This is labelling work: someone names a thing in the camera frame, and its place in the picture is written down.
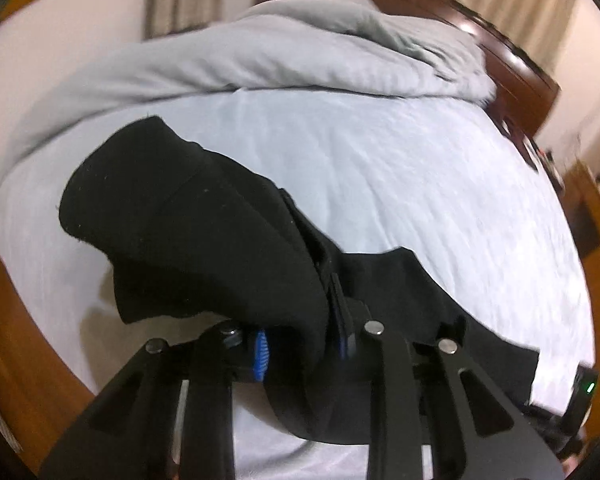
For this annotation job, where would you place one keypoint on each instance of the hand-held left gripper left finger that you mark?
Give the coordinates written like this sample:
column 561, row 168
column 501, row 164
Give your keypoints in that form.
column 261, row 356

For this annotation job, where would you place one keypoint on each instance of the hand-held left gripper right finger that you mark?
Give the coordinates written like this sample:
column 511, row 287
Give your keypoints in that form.
column 341, row 332

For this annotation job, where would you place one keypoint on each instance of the black pants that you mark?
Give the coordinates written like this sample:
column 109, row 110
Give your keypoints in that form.
column 205, row 220

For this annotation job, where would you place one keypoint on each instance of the bed with pale sheet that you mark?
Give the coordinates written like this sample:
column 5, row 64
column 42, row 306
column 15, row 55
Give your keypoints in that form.
column 405, row 185

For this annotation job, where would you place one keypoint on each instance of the wooden desk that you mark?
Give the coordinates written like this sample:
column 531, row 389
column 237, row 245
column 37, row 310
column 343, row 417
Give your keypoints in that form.
column 587, row 210

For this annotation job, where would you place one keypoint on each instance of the grey duvet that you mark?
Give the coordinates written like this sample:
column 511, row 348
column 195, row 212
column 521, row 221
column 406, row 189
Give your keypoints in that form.
column 230, row 50

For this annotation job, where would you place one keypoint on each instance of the dark wooden headboard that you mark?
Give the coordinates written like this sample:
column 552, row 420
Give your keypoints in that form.
column 520, row 75

